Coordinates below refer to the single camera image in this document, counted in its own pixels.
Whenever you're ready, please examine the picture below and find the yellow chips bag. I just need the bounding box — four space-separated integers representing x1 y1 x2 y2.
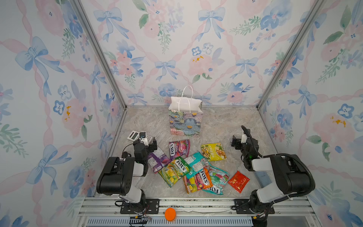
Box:
201 142 226 161

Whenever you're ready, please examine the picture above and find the mint Fox's candy bag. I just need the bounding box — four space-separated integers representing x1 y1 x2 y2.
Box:
203 166 230 195

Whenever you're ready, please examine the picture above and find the teal snack packet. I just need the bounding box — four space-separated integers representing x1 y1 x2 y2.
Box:
184 152 210 179

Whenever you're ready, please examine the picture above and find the orange Fox's candy bag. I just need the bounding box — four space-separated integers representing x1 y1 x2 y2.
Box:
183 168 213 194

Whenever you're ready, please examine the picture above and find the floral paper gift bag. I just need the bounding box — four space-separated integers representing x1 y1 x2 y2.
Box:
168 92 203 137

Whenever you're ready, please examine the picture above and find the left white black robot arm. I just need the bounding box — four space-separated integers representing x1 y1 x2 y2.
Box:
96 138 157 206

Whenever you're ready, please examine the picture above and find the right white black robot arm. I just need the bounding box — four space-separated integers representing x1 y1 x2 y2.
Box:
231 136 315 216

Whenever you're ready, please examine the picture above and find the magenta Fox's candy bag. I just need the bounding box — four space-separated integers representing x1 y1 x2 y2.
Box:
169 139 190 160

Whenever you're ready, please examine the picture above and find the green Fox's candy bag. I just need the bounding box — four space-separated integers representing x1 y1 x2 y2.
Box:
158 157 192 188

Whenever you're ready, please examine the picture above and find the white calculator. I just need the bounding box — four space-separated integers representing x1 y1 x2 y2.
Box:
127 131 153 143

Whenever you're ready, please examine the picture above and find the purple snack packet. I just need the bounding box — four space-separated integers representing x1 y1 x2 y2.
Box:
147 147 170 174

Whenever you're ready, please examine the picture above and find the blue oblong case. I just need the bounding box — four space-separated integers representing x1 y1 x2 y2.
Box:
254 171 272 188

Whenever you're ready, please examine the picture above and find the red sauce packet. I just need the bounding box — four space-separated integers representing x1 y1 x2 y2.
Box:
228 171 250 194

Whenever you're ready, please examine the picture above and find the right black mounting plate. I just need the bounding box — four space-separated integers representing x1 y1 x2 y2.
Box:
232 199 268 215

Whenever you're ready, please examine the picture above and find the black mounting plate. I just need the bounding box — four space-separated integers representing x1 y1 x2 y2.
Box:
120 199 160 215
232 199 268 215

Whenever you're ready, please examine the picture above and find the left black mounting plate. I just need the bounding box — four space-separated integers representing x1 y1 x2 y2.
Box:
120 199 160 215

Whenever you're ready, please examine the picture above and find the orange round cap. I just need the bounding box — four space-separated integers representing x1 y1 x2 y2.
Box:
164 208 176 222

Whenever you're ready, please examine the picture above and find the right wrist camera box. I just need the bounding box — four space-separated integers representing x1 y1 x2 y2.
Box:
241 133 248 144

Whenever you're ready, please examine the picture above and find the black corrugated cable conduit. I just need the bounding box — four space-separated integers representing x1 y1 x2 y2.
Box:
240 125 316 198

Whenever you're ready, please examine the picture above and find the aluminium frame rail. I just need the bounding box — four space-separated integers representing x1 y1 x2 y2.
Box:
74 197 322 227

